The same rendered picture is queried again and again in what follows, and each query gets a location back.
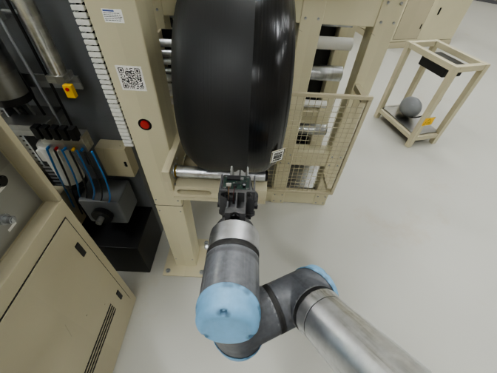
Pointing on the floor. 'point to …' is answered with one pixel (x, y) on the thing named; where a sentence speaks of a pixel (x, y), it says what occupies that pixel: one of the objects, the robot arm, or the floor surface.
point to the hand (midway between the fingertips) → (239, 176)
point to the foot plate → (187, 266)
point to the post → (147, 110)
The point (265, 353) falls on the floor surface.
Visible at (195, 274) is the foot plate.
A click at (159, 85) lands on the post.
